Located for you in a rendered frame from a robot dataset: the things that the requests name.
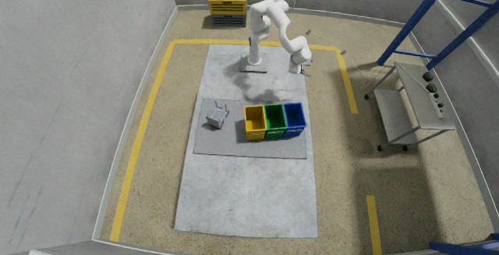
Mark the yellow recycle bin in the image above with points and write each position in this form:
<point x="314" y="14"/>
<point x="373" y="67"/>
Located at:
<point x="255" y="122"/>

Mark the blue bin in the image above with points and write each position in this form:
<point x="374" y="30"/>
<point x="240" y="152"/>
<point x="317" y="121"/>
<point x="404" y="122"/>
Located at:
<point x="295" y="117"/>

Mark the green open-top bin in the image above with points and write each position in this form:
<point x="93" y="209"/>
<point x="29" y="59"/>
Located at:
<point x="275" y="120"/>

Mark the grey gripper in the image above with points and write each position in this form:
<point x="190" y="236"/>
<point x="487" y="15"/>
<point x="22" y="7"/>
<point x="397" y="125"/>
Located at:
<point x="295" y="69"/>

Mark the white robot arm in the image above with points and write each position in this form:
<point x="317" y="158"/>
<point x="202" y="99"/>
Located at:
<point x="276" y="10"/>

